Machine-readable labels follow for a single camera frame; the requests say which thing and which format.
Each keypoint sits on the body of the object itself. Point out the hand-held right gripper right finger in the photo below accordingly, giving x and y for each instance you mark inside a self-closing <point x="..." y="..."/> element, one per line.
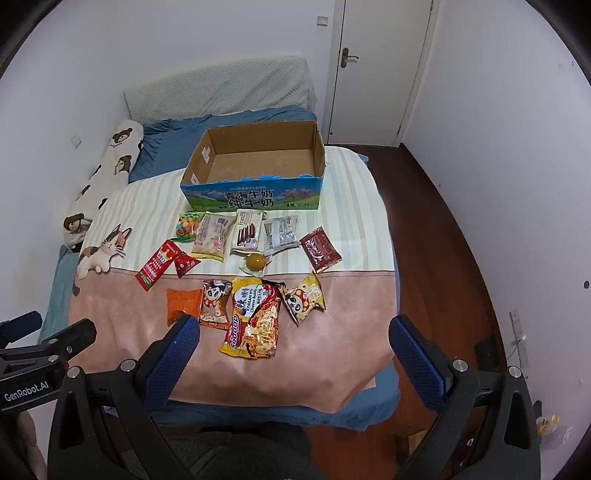
<point x="415" y="360"/>

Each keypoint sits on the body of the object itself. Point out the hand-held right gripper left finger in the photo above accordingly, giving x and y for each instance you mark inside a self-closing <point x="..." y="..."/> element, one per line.
<point x="175" y="355"/>

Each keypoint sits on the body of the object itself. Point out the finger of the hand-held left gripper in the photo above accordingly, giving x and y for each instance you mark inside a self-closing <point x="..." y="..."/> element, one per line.
<point x="74" y="334"/>
<point x="21" y="324"/>

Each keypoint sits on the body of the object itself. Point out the orange-red square packet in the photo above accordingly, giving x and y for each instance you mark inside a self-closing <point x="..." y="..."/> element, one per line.
<point x="182" y="302"/>

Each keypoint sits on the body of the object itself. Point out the dark orange panda packet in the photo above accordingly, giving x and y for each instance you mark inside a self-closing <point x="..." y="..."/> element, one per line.
<point x="214" y="304"/>

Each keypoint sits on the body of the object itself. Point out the instant noodle packet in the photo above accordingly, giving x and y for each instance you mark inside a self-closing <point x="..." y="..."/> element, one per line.
<point x="251" y="318"/>

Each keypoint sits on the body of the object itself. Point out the long red crown packet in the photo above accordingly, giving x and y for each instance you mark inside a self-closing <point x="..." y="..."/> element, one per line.
<point x="154" y="267"/>

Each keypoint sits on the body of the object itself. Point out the small red snack packet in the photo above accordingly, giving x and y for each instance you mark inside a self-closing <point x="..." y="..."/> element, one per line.
<point x="187" y="264"/>

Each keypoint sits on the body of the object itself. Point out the brown egg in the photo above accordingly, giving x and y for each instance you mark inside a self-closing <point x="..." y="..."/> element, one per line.
<point x="255" y="261"/>

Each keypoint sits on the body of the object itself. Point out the pale yellow bread packet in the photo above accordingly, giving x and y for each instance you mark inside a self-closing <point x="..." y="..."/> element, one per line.
<point x="212" y="237"/>

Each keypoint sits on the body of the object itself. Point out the green gumball packet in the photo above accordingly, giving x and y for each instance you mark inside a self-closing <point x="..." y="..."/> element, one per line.
<point x="187" y="228"/>

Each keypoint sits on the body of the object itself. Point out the yellow panda packet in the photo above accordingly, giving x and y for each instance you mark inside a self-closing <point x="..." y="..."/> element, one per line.
<point x="302" y="300"/>

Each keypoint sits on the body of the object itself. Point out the white chocolate stick packet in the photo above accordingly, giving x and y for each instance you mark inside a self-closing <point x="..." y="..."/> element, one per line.
<point x="247" y="230"/>

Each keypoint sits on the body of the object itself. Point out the dark red snack packet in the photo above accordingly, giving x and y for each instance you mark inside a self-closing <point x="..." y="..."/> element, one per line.
<point x="321" y="251"/>

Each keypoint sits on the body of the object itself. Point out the grey snack packet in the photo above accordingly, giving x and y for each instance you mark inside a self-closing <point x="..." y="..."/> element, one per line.
<point x="281" y="233"/>

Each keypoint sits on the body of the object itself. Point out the printed cardboard box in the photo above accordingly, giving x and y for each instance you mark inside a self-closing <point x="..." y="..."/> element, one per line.
<point x="258" y="198"/>

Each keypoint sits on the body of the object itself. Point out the person's dark grey clothing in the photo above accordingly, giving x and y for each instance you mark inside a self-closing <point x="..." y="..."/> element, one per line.
<point x="240" y="454"/>

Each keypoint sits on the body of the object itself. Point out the bear print bolster pillow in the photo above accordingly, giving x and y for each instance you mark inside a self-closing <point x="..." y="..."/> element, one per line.
<point x="111" y="161"/>

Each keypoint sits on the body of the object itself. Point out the blue quilt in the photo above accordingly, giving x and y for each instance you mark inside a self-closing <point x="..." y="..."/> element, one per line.
<point x="175" y="138"/>

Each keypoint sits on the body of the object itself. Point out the grey quilted pillow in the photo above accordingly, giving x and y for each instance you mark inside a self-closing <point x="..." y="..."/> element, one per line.
<point x="221" y="87"/>

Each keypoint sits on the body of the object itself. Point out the white door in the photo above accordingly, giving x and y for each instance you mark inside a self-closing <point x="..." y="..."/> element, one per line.
<point x="378" y="69"/>

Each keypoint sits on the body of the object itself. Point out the white wall socket strip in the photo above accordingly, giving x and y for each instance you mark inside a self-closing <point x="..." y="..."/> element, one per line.
<point x="518" y="332"/>

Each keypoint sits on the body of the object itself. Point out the white wall socket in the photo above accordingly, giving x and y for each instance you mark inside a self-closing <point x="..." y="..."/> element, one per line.
<point x="76" y="141"/>

